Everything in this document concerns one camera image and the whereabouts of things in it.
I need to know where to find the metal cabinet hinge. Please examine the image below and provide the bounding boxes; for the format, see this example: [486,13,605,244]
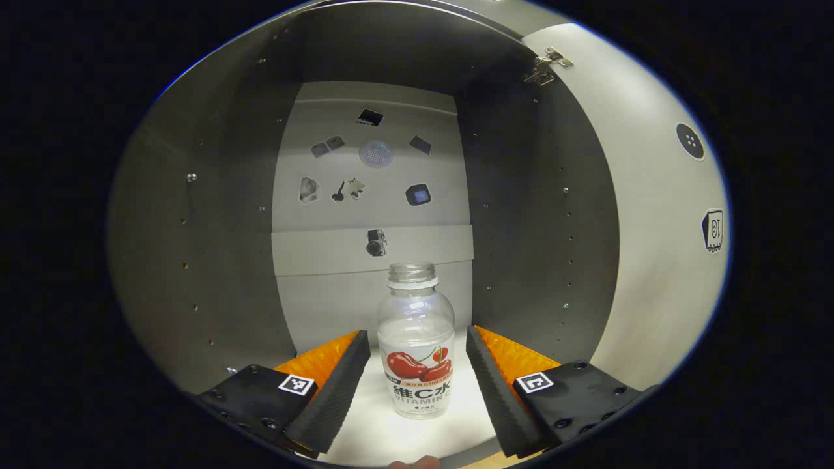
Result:
[521,47,574,87]

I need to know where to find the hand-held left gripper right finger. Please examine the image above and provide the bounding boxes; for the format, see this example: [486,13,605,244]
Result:
[465,324,659,460]

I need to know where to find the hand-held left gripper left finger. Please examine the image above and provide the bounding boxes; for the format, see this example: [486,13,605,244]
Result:
[195,329,372,460]

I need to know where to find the clear plastic bottle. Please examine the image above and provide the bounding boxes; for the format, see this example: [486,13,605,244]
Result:
[377,262,457,421]

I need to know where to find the grey cabinet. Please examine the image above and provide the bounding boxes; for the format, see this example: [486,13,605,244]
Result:
[108,0,620,467]

